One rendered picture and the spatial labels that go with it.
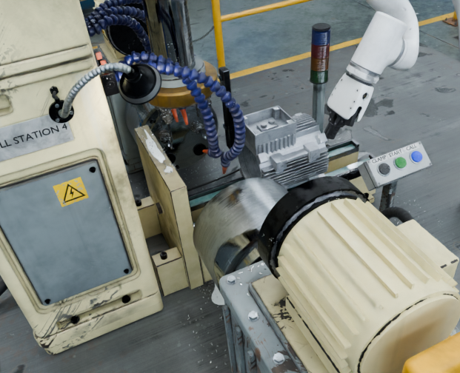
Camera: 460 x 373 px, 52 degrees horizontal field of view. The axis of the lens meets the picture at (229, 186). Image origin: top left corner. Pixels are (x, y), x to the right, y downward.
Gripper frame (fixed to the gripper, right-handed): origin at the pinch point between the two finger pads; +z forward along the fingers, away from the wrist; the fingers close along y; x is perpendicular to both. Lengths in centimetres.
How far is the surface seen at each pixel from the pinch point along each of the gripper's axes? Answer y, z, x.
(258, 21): 344, 19, -185
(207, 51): 307, 56, -121
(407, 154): -16.9, -4.4, -10.4
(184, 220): -9.0, 26.7, 38.3
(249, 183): -17.5, 9.8, 32.4
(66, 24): -12, -11, 75
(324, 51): 33.1, -14.5, -14.0
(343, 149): 10.6, 8.4, -19.5
